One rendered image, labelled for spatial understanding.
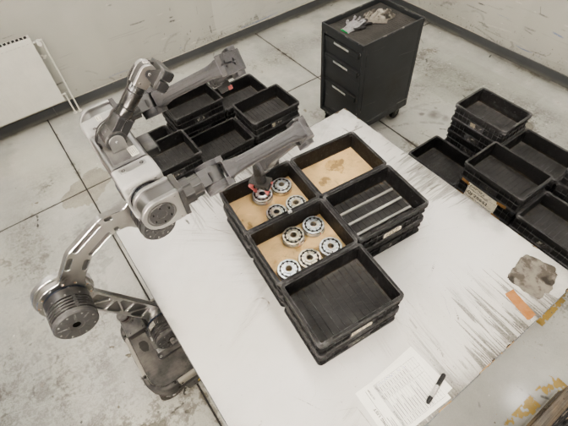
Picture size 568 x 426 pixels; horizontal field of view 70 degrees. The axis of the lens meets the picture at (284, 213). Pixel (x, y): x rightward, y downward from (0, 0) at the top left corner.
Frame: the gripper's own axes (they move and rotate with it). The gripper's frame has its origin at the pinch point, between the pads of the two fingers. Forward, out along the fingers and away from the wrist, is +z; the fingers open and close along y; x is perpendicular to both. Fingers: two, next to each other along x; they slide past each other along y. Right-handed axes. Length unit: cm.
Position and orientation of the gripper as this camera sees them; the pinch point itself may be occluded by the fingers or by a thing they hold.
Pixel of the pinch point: (261, 192)
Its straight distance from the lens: 204.2
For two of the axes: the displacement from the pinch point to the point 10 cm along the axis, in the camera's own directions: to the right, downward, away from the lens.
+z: 0.5, 6.0, 8.0
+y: -9.3, -2.6, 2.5
